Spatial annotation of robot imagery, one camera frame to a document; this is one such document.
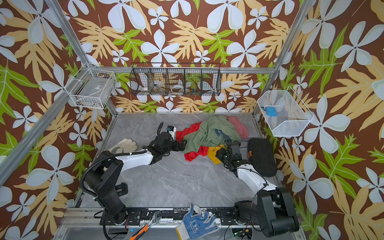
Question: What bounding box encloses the yellow cloth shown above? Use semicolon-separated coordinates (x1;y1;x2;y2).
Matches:
207;145;227;165

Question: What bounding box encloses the olive green cloth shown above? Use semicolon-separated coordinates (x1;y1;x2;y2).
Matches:
196;116;242;147

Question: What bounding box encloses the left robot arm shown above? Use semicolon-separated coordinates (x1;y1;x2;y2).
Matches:
80;123;187;225

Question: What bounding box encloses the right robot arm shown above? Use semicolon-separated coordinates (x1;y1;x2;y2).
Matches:
215;138;300;237

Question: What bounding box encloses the red cloth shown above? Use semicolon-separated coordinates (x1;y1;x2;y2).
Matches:
176;122;209;162

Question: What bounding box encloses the pink cloth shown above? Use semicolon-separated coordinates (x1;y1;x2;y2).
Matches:
227;116;249;139

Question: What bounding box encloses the black pad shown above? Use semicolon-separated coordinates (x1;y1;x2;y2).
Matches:
248;138;277;178

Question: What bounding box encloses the beige work glove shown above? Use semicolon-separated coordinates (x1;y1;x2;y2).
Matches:
108;138;138;154

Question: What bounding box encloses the white tape roll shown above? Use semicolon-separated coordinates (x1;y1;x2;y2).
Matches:
171;84;184;93

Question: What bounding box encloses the blue object in basket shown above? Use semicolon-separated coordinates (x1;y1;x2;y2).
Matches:
261;107;278;117

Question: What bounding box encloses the blue dotted work glove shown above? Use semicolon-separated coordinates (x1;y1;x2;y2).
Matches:
176;204;219;240

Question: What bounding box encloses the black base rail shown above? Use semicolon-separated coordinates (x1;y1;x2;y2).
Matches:
100;206;262;226

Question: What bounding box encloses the black wire basket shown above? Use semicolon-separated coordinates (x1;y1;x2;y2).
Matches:
128;63;222;96

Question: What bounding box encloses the white wire basket right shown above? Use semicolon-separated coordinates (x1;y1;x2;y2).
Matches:
258;90;315;138

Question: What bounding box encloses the white wire basket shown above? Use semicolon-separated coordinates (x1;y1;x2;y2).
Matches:
258;90;315;138
66;64;117;109

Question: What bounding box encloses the orange handled wrench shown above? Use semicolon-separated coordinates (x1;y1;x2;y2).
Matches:
129;211;163;240

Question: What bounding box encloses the white wire basket left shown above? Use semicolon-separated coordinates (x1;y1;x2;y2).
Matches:
66;64;117;109

